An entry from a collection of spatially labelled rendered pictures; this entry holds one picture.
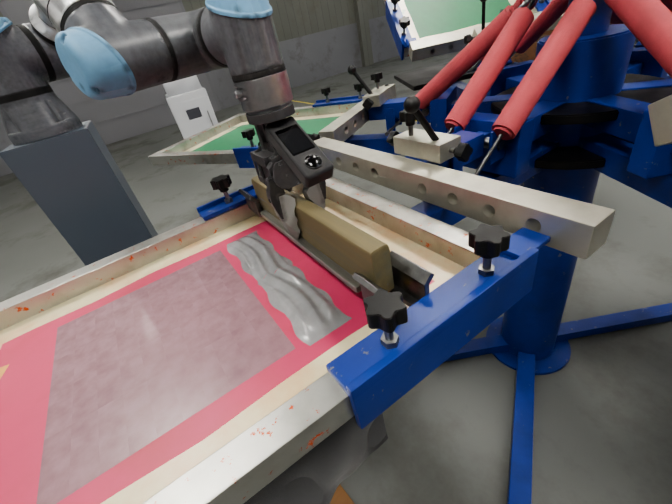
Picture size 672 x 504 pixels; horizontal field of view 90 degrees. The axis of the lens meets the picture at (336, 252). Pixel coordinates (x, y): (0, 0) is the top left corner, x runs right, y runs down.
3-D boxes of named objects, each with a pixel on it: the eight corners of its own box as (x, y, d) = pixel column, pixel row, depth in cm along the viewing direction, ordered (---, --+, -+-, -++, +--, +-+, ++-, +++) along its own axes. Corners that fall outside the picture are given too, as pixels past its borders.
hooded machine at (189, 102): (186, 151, 557) (147, 64, 486) (220, 140, 576) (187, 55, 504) (193, 160, 502) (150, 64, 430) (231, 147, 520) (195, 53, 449)
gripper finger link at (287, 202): (287, 229, 63) (280, 181, 58) (302, 241, 58) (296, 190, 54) (271, 234, 61) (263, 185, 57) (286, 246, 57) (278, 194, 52)
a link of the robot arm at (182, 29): (127, 24, 47) (164, 7, 40) (196, 13, 53) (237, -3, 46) (155, 85, 51) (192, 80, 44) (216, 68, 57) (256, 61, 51)
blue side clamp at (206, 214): (214, 240, 77) (201, 214, 73) (208, 233, 80) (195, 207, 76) (322, 190, 88) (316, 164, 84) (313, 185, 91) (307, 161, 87)
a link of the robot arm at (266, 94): (295, 68, 45) (239, 84, 42) (304, 103, 48) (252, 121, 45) (272, 69, 51) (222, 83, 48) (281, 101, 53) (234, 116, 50)
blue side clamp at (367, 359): (361, 430, 35) (350, 392, 31) (335, 397, 39) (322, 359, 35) (532, 290, 46) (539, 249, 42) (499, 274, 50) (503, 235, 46)
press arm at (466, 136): (427, 185, 67) (425, 161, 64) (405, 179, 71) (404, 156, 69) (483, 155, 73) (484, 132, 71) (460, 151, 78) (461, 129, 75)
